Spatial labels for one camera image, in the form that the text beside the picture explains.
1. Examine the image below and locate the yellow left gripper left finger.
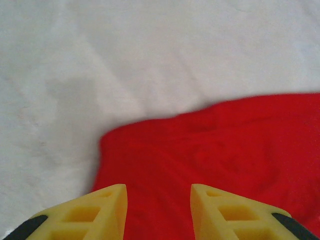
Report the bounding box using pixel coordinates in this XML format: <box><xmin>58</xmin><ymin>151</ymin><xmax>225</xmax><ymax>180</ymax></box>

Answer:
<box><xmin>0</xmin><ymin>183</ymin><xmax>129</xmax><ymax>240</ymax></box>

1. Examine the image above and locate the red t-shirt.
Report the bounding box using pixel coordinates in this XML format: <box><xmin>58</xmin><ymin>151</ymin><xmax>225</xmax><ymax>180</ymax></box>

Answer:
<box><xmin>91</xmin><ymin>92</ymin><xmax>320</xmax><ymax>240</ymax></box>

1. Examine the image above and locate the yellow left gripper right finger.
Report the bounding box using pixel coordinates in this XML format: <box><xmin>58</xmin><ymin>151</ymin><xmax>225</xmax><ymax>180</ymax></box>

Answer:
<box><xmin>190</xmin><ymin>183</ymin><xmax>320</xmax><ymax>240</ymax></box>

